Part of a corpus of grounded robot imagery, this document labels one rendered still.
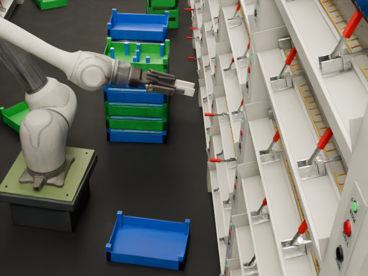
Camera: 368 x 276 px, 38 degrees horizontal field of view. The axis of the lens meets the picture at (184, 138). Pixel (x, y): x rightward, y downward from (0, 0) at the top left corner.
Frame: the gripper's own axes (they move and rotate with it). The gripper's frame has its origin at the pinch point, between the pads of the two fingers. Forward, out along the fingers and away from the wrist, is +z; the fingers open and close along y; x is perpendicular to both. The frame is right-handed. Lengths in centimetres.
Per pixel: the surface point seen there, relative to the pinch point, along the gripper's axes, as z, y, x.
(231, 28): 8.1, -5.0, -28.5
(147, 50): -11, 69, 24
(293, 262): 11, -102, -30
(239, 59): 7.4, -30.2, -30.7
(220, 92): 16.5, 12.8, 6.2
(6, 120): -73, 62, 79
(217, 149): 20.8, 3.6, 26.6
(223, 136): 16.4, -12.7, 8.4
